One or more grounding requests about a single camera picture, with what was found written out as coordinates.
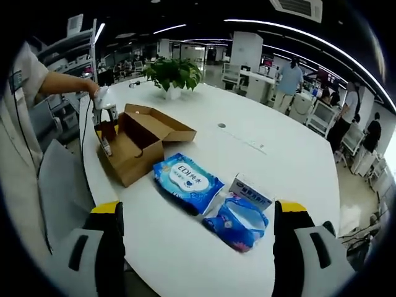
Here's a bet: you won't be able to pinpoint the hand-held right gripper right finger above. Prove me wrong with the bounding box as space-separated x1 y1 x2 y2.
272 199 356 297

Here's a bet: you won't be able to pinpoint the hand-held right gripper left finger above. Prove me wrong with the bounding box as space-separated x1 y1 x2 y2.
51 200 126 297

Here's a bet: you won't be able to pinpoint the brown cardboard shoe box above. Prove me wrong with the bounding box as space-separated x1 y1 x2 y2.
97 103 198 188

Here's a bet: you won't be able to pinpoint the blue soft pad pack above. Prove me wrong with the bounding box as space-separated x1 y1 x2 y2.
202 193 270 253

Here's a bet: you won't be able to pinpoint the blue wet wipes pack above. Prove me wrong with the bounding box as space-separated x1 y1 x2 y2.
152 152 226 216

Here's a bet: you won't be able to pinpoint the small white blue box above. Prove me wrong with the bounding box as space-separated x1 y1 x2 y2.
228 173 273 211

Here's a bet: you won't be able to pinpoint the white ventilated box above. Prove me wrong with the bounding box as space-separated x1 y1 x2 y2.
66 14 83 35

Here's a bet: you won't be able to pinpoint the grey metal shelf rack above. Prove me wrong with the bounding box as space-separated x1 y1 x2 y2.
29 18 100 103

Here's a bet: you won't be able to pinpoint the grey mesh office chair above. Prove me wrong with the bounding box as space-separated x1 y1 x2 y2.
37 139 97 257

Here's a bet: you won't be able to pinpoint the potted green plant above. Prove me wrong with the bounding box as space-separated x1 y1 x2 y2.
142 57 204 100

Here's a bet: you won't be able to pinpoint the worn grey device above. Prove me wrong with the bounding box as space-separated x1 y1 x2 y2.
8 69 25 93

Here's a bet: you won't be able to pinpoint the ceiling light strips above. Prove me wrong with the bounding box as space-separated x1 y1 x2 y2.
94 18 395 111

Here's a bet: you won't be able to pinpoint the white office chairs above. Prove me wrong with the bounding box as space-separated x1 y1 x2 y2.
221 63 387 192

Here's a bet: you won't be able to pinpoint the ceiling air conditioner vent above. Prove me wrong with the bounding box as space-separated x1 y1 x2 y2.
269 0 324 23

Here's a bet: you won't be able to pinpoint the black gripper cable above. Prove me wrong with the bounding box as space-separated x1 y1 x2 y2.
80 94 93 170

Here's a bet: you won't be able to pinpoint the white table cable cover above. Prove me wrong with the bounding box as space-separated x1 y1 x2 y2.
216 122 267 155

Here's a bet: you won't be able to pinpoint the red wall screen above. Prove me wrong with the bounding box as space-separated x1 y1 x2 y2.
316 68 343 85

